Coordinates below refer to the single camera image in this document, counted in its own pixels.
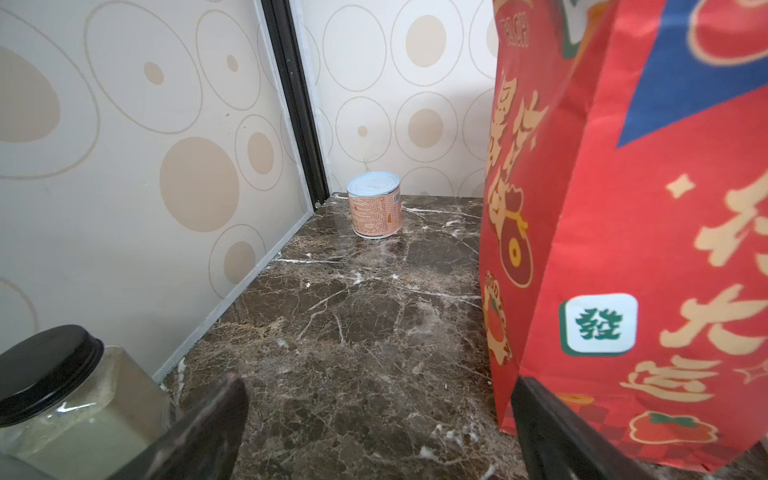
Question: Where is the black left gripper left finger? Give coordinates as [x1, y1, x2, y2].
[111, 372, 249, 480]

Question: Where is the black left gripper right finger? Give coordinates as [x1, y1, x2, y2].
[511, 377, 651, 480]

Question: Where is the red paper gift bag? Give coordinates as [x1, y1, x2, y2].
[479, 1, 767, 473]

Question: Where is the glass jar black lid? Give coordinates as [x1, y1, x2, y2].
[1, 325, 177, 479]

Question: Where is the black corner frame post left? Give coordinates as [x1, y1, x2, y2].
[260, 0, 331, 210]

